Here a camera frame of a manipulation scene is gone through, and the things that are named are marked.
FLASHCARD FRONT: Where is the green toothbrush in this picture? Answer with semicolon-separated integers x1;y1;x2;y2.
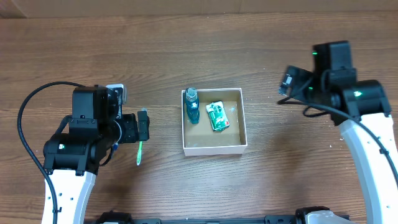
136;108;148;166

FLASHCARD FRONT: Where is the blue mouthwash bottle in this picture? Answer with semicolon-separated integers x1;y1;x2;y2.
185;87;200;124

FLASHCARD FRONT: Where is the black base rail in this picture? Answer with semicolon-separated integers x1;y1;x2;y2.
85;211;297;224

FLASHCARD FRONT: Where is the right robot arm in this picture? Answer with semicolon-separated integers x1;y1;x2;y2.
303;41;397;223

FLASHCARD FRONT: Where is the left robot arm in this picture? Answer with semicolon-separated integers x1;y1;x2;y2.
42;84;150;223

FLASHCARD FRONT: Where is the green soap package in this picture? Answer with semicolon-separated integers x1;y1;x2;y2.
206;101;229;131

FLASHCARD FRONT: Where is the white cardboard box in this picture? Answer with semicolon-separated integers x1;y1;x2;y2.
181;88;248;156

